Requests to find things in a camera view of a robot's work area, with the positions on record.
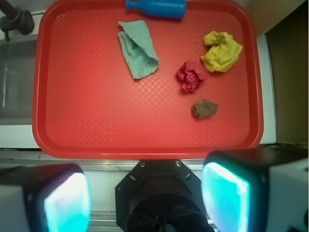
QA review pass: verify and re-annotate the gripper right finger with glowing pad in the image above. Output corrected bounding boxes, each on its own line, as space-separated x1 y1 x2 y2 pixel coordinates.
201 147 309 232

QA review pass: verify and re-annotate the brown rock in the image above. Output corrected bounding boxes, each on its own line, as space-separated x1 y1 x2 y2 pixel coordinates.
192 100 218 119

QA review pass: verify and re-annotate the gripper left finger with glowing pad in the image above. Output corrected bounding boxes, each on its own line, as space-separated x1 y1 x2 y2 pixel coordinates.
0 163 91 232

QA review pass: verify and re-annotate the crumpled red cloth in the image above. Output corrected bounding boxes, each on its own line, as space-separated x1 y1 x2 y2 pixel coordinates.
176 61 209 92

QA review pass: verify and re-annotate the teal green cloth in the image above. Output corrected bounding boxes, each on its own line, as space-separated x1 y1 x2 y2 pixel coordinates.
118 20 160 80

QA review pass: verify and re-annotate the blue plastic bottle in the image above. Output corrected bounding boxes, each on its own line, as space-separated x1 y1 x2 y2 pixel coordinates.
125 0 187 19

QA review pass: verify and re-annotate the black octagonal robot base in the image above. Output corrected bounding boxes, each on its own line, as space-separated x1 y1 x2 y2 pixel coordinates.
115 160 213 232

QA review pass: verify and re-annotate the yellow cloth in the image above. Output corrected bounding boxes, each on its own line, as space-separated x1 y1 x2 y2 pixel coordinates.
200 31 243 73

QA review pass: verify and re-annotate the red plastic tray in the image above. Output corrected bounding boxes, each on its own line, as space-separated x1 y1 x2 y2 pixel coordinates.
32 0 263 160

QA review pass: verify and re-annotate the steel sink basin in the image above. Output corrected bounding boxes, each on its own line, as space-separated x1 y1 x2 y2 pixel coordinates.
0 39 37 125

